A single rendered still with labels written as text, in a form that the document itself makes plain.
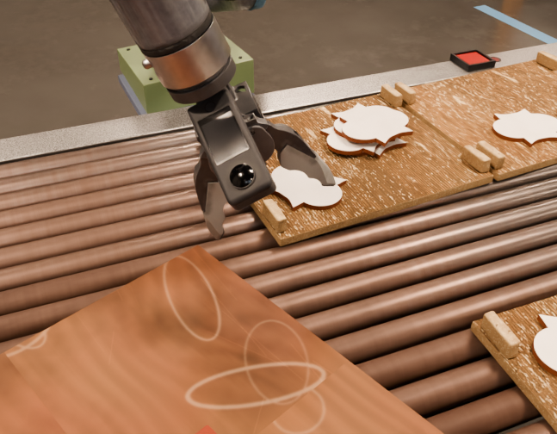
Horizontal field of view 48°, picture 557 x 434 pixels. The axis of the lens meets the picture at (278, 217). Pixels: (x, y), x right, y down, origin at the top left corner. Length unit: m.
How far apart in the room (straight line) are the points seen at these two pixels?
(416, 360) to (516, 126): 0.62
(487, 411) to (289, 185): 0.48
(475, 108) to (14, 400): 1.03
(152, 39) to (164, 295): 0.29
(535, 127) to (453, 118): 0.15
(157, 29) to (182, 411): 0.35
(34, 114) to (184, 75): 2.90
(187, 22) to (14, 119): 2.93
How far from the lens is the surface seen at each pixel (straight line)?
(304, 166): 0.69
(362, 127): 1.17
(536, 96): 1.46
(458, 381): 0.82
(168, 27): 0.57
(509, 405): 0.82
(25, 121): 3.43
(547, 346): 0.86
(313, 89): 1.43
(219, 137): 0.61
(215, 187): 0.68
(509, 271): 0.99
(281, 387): 0.63
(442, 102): 1.37
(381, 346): 0.85
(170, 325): 0.70
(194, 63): 0.59
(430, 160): 1.17
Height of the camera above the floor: 1.54
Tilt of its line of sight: 38 degrees down
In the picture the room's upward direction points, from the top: straight up
